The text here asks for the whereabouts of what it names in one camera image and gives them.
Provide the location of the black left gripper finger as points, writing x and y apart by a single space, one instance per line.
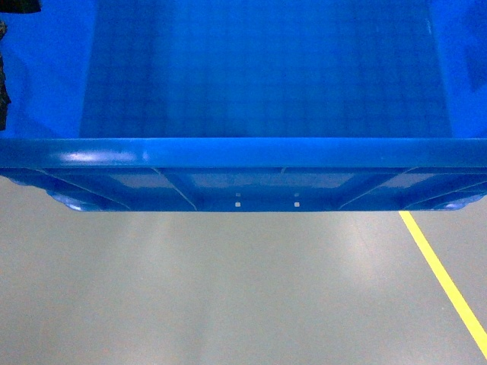
13 7

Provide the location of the blue plastic crate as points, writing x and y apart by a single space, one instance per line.
244 106

